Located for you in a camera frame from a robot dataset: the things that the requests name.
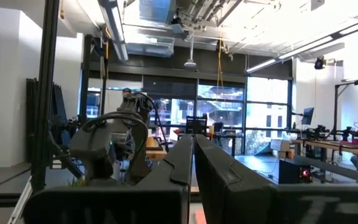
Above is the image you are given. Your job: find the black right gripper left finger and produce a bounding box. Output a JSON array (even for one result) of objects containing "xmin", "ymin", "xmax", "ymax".
[{"xmin": 129, "ymin": 134, "xmax": 195, "ymax": 224}]

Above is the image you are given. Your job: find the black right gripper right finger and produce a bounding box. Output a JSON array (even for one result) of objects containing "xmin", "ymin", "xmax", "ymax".
[{"xmin": 195, "ymin": 134, "xmax": 279, "ymax": 224}]

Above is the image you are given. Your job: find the cardboard box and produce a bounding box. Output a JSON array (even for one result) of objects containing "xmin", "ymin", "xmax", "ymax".
[{"xmin": 270, "ymin": 139, "xmax": 292, "ymax": 159}]

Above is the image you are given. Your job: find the black computer tower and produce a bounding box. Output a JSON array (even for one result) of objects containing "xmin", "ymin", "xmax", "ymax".
[{"xmin": 278, "ymin": 158, "xmax": 313, "ymax": 185}]

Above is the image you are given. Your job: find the black mesh office chair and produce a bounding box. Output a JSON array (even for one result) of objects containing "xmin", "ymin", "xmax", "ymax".
[{"xmin": 185, "ymin": 115, "xmax": 208, "ymax": 136}]

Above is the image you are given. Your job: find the person with cap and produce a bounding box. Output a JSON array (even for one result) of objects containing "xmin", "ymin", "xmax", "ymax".
[{"xmin": 121, "ymin": 87, "xmax": 134, "ymax": 101}]

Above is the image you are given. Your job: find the blue-lit desk monitor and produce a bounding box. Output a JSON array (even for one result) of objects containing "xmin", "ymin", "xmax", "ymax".
[{"xmin": 301, "ymin": 106, "xmax": 315, "ymax": 126}]

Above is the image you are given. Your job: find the long wooden workbench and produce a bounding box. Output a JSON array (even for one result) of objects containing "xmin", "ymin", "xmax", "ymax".
[{"xmin": 291, "ymin": 139, "xmax": 358, "ymax": 184}]

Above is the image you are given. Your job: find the white pendant ceiling fixture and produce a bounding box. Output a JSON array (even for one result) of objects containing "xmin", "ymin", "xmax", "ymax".
[{"xmin": 183, "ymin": 33, "xmax": 198, "ymax": 69}]

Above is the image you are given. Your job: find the slanted linear ceiling light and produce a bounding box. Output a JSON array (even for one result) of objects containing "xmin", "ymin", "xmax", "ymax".
[{"xmin": 245, "ymin": 14, "xmax": 358, "ymax": 74}]

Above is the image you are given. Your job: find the long linear ceiling light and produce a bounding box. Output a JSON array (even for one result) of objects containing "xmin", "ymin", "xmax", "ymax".
[{"xmin": 97, "ymin": 0, "xmax": 129, "ymax": 62}]

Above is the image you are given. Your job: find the hanging yellow cable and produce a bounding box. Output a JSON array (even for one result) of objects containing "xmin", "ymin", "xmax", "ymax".
[{"xmin": 216, "ymin": 36, "xmax": 226, "ymax": 121}]

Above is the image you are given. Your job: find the black distant station frame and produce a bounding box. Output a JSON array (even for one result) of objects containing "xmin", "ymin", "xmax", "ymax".
[{"xmin": 333, "ymin": 77, "xmax": 358, "ymax": 139}]

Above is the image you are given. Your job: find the black vertical frame post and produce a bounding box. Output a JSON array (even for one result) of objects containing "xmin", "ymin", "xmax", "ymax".
[{"xmin": 25, "ymin": 77, "xmax": 68, "ymax": 163}]

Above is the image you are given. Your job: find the rectangular metal air duct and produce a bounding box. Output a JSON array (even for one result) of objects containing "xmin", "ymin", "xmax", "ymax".
[{"xmin": 122, "ymin": 0, "xmax": 177, "ymax": 59}]

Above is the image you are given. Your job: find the black ceiling-mounted camera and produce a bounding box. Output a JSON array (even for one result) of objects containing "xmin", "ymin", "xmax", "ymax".
[{"xmin": 314, "ymin": 55, "xmax": 327, "ymax": 70}]

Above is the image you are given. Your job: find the black aluminium rig frame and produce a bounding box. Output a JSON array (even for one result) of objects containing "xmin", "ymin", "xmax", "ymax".
[{"xmin": 0, "ymin": 0, "xmax": 110, "ymax": 208}]

